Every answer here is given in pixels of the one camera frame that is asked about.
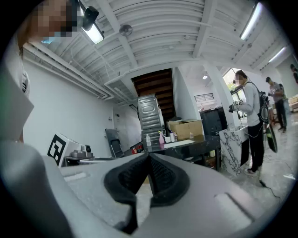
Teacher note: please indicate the grey folding chair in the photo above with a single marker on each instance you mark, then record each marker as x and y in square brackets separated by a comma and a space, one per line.
[114, 141]

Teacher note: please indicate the black cabinet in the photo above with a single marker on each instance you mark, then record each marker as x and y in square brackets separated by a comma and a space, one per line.
[211, 120]

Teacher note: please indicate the round ceiling light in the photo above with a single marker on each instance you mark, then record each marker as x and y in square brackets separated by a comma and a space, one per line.
[205, 77]

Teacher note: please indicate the clear plastic water bottle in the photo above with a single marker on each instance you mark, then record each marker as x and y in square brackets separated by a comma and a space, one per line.
[148, 140]

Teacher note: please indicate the blue face mask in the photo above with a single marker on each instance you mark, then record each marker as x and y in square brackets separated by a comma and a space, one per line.
[51, 38]

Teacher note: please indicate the white marble sink cabinet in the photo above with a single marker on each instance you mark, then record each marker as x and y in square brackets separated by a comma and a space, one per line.
[230, 148]

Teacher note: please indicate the ceiling tube light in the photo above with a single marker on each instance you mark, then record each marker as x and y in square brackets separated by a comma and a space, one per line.
[95, 35]
[277, 54]
[252, 21]

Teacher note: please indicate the white sink basin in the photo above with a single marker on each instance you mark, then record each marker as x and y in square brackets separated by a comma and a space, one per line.
[178, 143]

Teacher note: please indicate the white cup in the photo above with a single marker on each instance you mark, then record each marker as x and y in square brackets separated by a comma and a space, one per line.
[167, 139]

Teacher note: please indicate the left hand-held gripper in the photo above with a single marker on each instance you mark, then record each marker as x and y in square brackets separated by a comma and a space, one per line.
[57, 148]

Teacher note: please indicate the black head camera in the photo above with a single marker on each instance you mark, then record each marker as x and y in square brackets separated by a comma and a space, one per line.
[89, 17]

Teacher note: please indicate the grey metal washing machine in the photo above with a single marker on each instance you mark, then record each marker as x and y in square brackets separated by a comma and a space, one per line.
[149, 116]

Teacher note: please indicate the pink spray bottle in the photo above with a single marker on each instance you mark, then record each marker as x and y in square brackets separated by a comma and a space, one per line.
[161, 139]

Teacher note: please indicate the dark wooden staircase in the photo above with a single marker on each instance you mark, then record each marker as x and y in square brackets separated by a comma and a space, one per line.
[156, 86]

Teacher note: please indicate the black marble sink countertop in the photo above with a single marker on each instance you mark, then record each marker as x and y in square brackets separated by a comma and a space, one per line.
[200, 145]

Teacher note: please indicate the person's beige shirt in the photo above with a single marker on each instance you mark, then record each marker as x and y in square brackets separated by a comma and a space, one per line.
[11, 97]

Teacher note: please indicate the large cardboard box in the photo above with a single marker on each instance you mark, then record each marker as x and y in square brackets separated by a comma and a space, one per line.
[186, 129]

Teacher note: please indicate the white bottle with blue cap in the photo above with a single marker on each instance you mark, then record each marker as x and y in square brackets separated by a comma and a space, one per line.
[172, 137]

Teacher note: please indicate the ceiling fan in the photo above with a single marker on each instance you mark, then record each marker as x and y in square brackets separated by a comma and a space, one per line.
[125, 30]

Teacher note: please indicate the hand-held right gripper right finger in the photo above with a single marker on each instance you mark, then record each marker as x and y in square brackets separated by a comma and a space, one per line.
[200, 197]

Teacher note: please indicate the black oval panel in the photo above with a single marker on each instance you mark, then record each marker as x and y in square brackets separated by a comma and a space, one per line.
[272, 139]

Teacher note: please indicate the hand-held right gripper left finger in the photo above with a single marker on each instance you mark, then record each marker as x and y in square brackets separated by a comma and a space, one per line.
[93, 186]

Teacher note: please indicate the louvred vent window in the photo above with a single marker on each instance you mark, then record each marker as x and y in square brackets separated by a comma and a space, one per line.
[204, 97]

